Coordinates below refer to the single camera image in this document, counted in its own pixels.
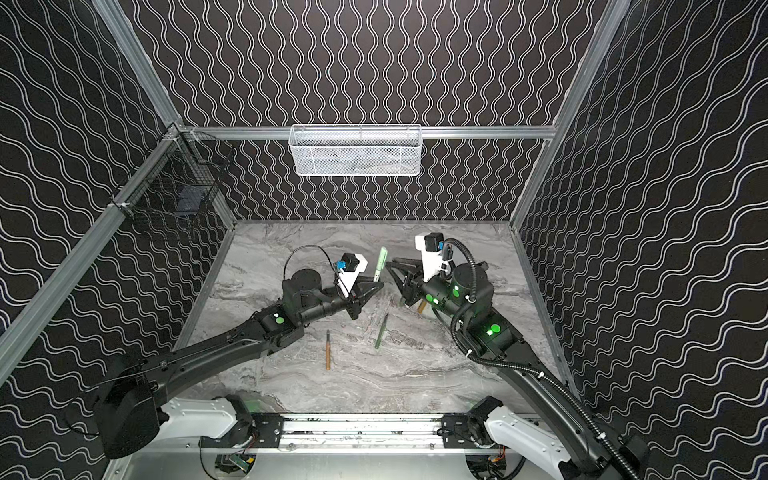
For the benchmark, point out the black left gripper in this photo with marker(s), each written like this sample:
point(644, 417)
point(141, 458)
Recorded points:
point(352, 299)

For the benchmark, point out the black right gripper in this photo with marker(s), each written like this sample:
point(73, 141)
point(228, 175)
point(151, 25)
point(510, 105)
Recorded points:
point(416, 287)

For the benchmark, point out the light green pen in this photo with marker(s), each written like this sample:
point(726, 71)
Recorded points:
point(381, 262)

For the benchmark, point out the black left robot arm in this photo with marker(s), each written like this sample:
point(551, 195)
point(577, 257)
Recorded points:
point(128, 402)

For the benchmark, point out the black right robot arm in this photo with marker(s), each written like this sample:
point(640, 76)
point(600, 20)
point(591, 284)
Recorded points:
point(573, 443)

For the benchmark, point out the green uncapped pen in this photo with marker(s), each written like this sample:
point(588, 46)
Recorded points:
point(381, 332)

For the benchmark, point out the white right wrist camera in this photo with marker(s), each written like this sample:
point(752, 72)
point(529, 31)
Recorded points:
point(430, 246)

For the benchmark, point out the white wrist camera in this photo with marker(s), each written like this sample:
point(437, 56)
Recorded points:
point(348, 268)
point(430, 246)

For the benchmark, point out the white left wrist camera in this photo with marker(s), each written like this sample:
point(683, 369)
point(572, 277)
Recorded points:
point(348, 268)

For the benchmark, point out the white wire mesh basket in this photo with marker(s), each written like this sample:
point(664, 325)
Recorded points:
point(356, 149)

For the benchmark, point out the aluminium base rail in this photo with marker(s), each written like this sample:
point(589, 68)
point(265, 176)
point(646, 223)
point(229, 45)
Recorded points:
point(304, 432)

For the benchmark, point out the black wire mesh basket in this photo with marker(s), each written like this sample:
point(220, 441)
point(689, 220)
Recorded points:
point(177, 201)

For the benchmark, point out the aluminium frame corner post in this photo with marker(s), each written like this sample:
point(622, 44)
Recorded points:
point(128, 43)

